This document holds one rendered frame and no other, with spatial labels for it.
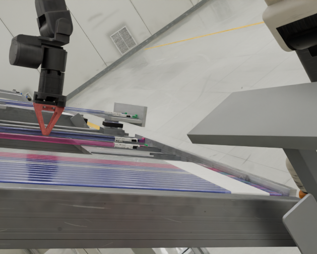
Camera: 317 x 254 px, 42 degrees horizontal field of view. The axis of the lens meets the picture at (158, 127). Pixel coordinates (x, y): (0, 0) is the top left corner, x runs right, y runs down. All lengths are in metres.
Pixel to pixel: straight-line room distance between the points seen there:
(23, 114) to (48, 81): 0.89
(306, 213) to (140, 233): 0.19
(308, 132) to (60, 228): 0.67
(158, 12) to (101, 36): 1.37
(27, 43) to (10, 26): 7.59
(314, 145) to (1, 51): 7.84
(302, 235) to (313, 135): 0.46
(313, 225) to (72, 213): 0.28
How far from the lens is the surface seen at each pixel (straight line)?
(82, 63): 8.68
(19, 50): 0.97
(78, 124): 1.87
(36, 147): 1.12
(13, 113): 1.87
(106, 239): 0.46
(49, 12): 1.01
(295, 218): 0.51
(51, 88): 1.00
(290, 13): 1.27
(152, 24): 9.18
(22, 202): 0.44
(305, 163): 1.21
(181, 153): 0.88
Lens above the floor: 1.05
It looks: 17 degrees down
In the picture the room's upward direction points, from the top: 34 degrees counter-clockwise
